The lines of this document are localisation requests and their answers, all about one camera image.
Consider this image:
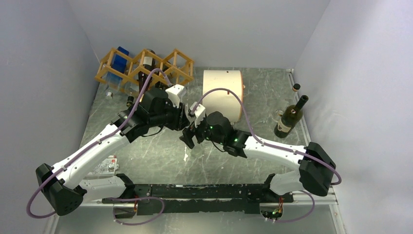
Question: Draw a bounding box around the cream cylindrical drum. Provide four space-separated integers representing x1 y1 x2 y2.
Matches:
202 70 244 123

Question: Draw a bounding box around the wooden hexagonal wine rack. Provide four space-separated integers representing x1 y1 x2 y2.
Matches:
94 47 194 97

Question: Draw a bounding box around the dark green labelled wine bottle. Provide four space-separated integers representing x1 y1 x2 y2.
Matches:
274 95 309 138

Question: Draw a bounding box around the clear glass bottle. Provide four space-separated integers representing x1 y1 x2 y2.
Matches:
275 110 284 117

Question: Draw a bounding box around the dark bottle gold foil neck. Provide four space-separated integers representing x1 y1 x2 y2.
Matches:
138 49 156 93

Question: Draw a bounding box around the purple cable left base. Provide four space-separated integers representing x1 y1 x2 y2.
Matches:
113 197 166 226

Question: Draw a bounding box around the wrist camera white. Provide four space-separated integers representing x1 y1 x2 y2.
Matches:
166 84 187 108
187 102 206 127

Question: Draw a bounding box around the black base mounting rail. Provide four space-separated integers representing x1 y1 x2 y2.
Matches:
102 184 294 215

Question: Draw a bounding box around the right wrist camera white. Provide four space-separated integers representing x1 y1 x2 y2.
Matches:
187 102 206 127

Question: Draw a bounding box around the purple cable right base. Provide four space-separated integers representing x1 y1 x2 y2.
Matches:
264 190 316 224

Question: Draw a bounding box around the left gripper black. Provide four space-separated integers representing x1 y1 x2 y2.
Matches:
150 98 190 131

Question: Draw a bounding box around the white paper card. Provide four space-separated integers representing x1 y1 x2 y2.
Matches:
87 155 119 177

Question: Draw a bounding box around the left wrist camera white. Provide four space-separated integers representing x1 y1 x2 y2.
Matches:
166 84 187 108

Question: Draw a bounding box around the dark green bottle silver cap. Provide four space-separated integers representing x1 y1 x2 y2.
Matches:
154 66 169 90

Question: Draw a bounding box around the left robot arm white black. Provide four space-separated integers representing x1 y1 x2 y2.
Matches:
35 85 189 216

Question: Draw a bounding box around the purple cable base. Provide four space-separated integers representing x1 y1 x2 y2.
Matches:
113 197 166 226
264 190 316 224

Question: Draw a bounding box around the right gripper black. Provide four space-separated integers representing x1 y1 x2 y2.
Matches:
180 114 225 149

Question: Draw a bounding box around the blue glass bottle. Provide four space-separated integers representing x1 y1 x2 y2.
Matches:
105 54 127 99

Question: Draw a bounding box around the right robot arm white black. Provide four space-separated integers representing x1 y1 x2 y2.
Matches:
180 112 336 202

